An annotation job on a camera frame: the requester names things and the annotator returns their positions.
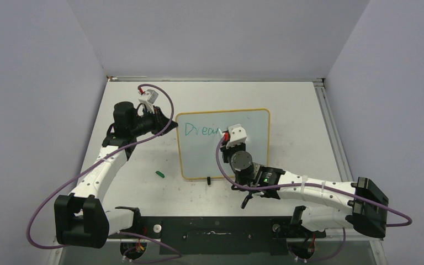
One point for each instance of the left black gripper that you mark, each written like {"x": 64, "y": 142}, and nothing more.
{"x": 159, "y": 119}

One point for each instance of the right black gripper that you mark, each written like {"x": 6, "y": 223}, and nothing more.
{"x": 226, "y": 150}

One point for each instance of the yellow framed whiteboard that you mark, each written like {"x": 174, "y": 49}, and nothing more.
{"x": 198, "y": 137}

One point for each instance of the green marker cap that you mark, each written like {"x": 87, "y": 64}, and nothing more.
{"x": 160, "y": 174}

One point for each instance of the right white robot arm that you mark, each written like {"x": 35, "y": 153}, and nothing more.
{"x": 323, "y": 204}

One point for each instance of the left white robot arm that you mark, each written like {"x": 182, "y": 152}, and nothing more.
{"x": 80, "y": 218}

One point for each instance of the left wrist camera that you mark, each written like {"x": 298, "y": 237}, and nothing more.
{"x": 148, "y": 98}

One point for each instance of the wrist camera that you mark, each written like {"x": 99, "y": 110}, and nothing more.
{"x": 148, "y": 98}
{"x": 234, "y": 136}

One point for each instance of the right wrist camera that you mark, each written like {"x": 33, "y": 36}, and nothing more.
{"x": 234, "y": 136}

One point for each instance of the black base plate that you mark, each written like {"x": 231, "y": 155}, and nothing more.
{"x": 222, "y": 235}

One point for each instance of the aluminium frame rail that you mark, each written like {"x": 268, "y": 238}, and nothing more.
{"x": 336, "y": 139}

